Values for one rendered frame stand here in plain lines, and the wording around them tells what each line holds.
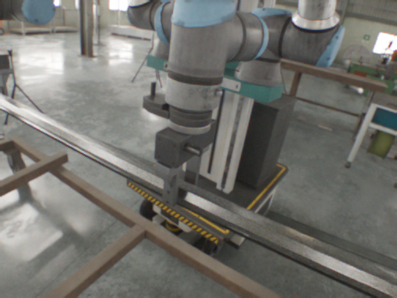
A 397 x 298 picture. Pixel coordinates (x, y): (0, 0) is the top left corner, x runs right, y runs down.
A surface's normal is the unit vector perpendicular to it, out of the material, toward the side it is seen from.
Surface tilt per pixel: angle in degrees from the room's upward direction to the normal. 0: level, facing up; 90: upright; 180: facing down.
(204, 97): 90
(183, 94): 90
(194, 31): 90
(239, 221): 75
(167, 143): 90
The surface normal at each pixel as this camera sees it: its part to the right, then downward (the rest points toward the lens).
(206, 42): 0.22, 0.48
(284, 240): -0.44, 0.11
